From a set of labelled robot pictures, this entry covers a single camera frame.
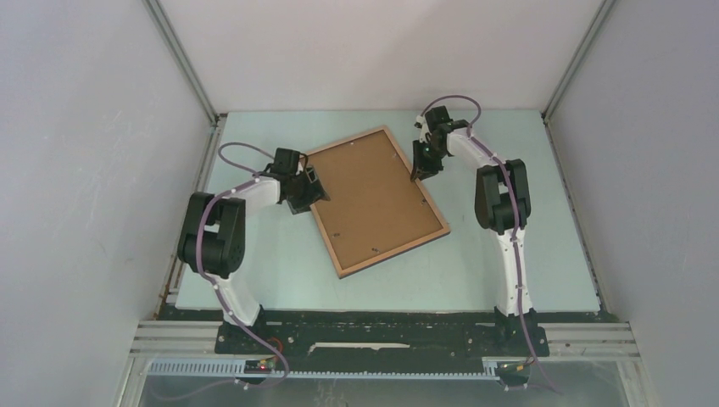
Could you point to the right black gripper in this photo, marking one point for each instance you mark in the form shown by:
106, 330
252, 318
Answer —
424, 169

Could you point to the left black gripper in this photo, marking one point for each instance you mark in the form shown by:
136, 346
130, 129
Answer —
314, 191

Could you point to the brown backing board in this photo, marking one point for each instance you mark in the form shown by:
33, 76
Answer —
375, 211

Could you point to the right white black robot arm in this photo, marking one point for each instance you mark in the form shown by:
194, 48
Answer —
502, 202

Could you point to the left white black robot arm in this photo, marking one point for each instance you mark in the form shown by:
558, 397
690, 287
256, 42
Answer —
213, 234

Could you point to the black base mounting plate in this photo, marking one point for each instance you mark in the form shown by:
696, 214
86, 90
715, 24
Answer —
385, 342

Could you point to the small green circuit board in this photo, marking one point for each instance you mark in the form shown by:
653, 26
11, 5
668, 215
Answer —
258, 366

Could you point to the aluminium rail frame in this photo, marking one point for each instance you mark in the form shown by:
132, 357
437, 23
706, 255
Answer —
187, 348

